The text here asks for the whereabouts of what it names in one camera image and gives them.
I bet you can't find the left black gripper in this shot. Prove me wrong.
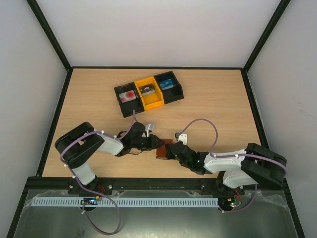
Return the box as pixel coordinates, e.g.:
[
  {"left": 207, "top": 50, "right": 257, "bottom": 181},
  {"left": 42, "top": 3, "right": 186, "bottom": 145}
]
[{"left": 131, "top": 134, "right": 164, "bottom": 152}]

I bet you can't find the brown leather card holder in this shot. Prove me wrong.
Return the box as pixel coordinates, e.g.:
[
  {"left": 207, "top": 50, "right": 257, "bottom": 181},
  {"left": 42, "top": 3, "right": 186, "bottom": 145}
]
[{"left": 156, "top": 139, "right": 173, "bottom": 160}]

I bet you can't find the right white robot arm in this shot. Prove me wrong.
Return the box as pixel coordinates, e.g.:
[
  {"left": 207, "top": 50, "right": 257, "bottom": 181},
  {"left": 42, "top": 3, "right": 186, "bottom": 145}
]
[{"left": 166, "top": 141, "right": 287, "bottom": 194}]

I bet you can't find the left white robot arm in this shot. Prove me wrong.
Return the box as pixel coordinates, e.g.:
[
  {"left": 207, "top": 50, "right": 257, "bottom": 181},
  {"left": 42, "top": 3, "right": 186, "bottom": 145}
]
[{"left": 54, "top": 122, "right": 164, "bottom": 185}]

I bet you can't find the red white card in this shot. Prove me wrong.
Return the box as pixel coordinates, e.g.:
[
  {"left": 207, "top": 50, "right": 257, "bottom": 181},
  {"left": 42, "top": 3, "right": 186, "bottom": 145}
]
[{"left": 119, "top": 90, "right": 137, "bottom": 103}]

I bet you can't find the grey vip card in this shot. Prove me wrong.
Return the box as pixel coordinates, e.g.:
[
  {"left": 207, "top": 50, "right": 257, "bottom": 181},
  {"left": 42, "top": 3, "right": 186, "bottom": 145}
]
[{"left": 139, "top": 84, "right": 156, "bottom": 96}]

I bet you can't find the blue card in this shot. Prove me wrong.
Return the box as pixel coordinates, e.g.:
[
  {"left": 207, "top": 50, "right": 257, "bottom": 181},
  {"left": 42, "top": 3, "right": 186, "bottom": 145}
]
[{"left": 159, "top": 79, "right": 174, "bottom": 91}]

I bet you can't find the left black bin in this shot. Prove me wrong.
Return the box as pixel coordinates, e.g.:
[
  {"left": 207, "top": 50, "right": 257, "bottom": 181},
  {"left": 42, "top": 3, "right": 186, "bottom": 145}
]
[{"left": 114, "top": 82, "right": 145, "bottom": 118}]

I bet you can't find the black bin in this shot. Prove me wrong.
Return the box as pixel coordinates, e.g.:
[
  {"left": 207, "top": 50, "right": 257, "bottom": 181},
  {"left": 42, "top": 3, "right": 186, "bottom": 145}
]
[
  {"left": 154, "top": 71, "right": 184, "bottom": 104},
  {"left": 114, "top": 82, "right": 145, "bottom": 118}
]

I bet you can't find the yellow middle bin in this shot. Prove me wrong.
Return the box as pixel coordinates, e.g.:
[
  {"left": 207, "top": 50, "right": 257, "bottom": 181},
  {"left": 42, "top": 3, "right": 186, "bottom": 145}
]
[{"left": 134, "top": 76, "right": 164, "bottom": 111}]

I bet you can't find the right black bin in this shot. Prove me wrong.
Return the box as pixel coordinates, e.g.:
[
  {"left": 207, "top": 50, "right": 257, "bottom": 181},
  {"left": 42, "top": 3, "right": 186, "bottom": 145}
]
[{"left": 154, "top": 71, "right": 184, "bottom": 104}]

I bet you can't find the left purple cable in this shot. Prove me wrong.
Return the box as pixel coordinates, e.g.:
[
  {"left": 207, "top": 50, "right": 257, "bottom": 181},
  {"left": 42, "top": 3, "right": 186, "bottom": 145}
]
[{"left": 60, "top": 110, "right": 139, "bottom": 235}]

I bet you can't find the purple cable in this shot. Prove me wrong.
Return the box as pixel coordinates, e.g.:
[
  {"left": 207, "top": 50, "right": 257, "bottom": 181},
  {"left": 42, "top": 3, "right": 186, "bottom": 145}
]
[
  {"left": 182, "top": 119, "right": 288, "bottom": 214},
  {"left": 60, "top": 110, "right": 139, "bottom": 235}
]

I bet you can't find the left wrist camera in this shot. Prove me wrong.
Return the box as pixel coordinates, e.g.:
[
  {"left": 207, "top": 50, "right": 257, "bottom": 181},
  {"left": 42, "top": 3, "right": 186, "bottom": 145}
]
[{"left": 145, "top": 123, "right": 155, "bottom": 137}]

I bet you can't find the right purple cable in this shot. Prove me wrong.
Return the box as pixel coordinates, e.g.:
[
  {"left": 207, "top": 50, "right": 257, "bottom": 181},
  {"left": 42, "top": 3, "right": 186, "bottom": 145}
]
[{"left": 182, "top": 119, "right": 288, "bottom": 214}]

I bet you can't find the light blue cable duct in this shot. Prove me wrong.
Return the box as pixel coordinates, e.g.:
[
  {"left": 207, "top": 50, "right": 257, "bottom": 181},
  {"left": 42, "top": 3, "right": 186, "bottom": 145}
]
[{"left": 31, "top": 197, "right": 218, "bottom": 208}]

